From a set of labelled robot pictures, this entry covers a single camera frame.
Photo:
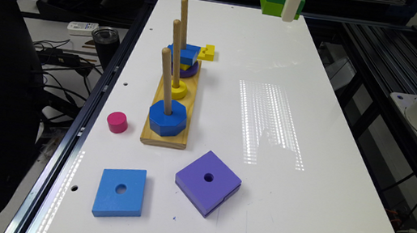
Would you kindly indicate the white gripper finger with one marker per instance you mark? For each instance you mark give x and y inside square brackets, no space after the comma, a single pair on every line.
[289,10]

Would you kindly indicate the small yellow notched block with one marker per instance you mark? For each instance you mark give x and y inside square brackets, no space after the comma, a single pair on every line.
[207,53]

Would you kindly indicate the front wooden peg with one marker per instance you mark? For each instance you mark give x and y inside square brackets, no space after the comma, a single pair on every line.
[167,80]

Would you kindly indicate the white power strip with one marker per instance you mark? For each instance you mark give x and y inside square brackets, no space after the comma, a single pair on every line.
[81,29]

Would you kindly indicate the yellow round ring block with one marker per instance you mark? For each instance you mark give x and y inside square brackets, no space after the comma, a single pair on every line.
[179,92]

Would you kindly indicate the wooden peg base board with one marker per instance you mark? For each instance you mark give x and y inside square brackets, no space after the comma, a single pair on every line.
[149,137]

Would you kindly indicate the blue octagon block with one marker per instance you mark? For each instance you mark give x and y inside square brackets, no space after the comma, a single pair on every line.
[167,125]

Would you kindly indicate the large purple square block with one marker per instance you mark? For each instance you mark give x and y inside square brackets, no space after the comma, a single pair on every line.
[207,182]

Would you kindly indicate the middle wooden peg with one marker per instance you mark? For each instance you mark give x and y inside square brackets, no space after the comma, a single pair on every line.
[176,52]

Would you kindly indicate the black tumbler cup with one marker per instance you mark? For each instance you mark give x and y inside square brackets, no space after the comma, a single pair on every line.
[106,41]

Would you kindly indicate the magenta cylinder block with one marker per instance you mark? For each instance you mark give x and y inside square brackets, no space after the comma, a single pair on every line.
[117,122]

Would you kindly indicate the large blue square block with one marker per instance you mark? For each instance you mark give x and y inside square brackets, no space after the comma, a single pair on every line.
[120,193]

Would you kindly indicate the rear wooden peg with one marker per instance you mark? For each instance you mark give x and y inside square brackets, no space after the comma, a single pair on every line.
[184,20]

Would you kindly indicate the small blue square block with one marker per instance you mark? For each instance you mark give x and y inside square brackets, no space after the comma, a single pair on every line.
[189,55]

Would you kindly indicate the yellow block under blue square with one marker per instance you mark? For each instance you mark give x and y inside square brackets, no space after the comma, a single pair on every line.
[184,67]

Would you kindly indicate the purple round disc block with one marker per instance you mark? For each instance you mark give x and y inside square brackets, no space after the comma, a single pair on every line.
[190,72]

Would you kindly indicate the wooden peg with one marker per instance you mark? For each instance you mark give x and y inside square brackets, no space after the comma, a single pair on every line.
[176,52]
[184,20]
[167,80]

